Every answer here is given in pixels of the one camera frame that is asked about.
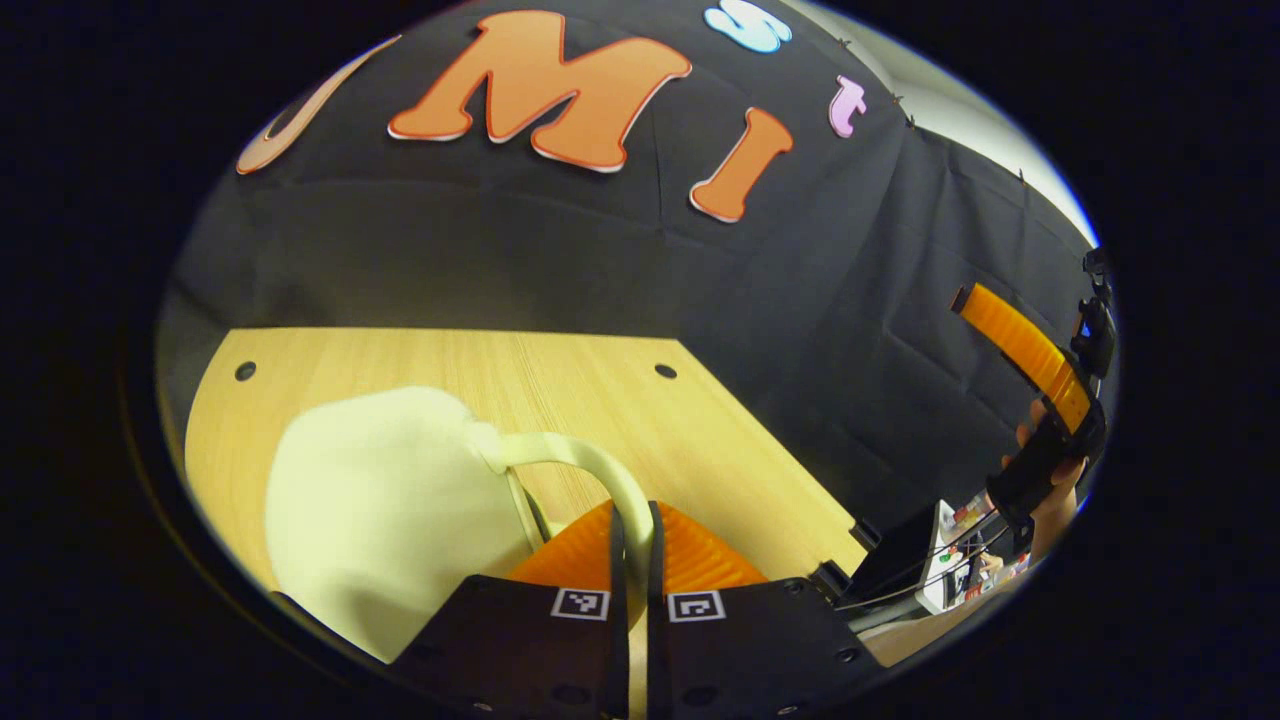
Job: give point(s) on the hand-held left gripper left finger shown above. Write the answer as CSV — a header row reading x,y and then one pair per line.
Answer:
x,y
520,650

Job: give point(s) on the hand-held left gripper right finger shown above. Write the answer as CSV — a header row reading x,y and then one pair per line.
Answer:
x,y
750,650

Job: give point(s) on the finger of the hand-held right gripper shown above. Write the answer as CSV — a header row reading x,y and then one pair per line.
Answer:
x,y
1020,340

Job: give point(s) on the pale yellow suitcase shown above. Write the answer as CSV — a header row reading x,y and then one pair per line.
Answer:
x,y
380,500

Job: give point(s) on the white printed box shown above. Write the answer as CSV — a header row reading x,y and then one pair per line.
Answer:
x,y
955,565

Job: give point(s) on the black box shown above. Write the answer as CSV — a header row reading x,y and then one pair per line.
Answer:
x,y
895,555

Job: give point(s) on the black backdrop cloth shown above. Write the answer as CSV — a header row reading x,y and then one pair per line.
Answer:
x,y
600,260

